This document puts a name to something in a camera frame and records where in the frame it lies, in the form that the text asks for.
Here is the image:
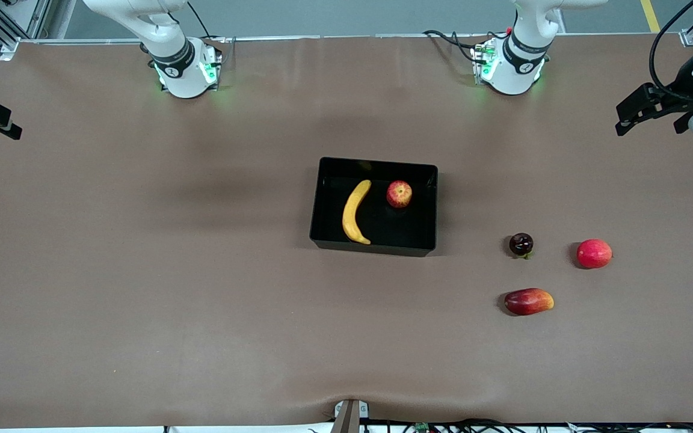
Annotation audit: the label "black rectangular plastic box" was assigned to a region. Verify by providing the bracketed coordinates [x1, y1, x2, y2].
[309, 157, 439, 258]

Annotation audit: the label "metal table clamp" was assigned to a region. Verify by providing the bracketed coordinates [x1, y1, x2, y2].
[331, 399, 371, 433]

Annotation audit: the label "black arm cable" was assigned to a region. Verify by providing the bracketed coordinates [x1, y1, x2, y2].
[649, 0, 693, 103]
[186, 0, 227, 43]

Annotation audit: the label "yellow banana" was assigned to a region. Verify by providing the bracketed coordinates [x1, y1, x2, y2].
[342, 179, 372, 245]

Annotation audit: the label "pink red round fruit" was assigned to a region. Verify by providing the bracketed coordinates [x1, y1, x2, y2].
[576, 239, 614, 269]

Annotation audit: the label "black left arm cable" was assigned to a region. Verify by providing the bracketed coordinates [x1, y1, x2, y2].
[649, 0, 693, 103]

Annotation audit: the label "black base cables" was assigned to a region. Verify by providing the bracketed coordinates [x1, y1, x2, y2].
[423, 28, 481, 64]

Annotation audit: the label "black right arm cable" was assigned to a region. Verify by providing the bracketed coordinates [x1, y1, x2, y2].
[186, 0, 227, 43]

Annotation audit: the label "red yellow mango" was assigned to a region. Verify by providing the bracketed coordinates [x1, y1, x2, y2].
[504, 287, 555, 317]

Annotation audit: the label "dark purple mangosteen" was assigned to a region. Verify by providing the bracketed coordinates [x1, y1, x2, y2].
[508, 232, 535, 260]

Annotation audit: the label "brown table cover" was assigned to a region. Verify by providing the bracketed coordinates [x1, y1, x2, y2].
[0, 36, 693, 429]

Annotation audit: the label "black cables along table edge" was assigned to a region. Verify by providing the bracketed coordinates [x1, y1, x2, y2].
[365, 417, 693, 433]

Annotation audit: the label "red yellow striped apple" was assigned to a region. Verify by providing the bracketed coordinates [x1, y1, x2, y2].
[386, 180, 413, 209]

